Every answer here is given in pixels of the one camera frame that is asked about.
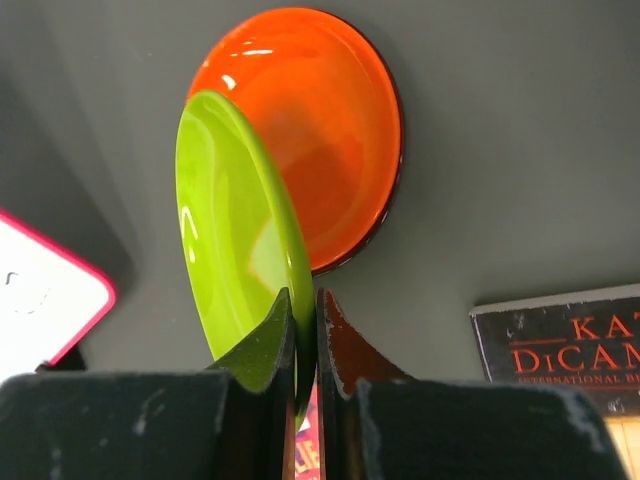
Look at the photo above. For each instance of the purple Roald Dahl book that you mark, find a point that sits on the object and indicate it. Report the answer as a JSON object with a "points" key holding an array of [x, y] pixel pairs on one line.
{"points": [[307, 449]]}

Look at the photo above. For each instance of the dark brown book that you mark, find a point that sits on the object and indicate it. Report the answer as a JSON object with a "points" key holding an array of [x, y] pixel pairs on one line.
{"points": [[587, 339]]}

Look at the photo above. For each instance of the red floral plate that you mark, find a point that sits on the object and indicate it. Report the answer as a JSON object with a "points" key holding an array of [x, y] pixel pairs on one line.
{"points": [[380, 218]]}

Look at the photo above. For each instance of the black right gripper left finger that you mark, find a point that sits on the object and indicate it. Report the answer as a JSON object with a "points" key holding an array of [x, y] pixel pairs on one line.
{"points": [[234, 420]]}

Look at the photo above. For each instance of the pink framed whiteboard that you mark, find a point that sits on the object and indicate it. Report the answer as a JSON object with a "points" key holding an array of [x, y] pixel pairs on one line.
{"points": [[50, 298]]}

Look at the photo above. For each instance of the black whiteboard stand foot right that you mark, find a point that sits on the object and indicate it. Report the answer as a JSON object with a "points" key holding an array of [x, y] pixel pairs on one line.
{"points": [[72, 360]]}

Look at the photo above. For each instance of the orange plate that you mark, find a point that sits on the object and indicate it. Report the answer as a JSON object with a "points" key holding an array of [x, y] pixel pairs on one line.
{"points": [[319, 99]]}

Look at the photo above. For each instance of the lime green plate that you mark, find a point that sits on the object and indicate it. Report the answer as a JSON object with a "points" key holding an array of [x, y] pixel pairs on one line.
{"points": [[241, 239]]}

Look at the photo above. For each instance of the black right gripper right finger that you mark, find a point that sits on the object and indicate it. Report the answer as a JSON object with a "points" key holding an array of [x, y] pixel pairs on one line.
{"points": [[378, 422]]}

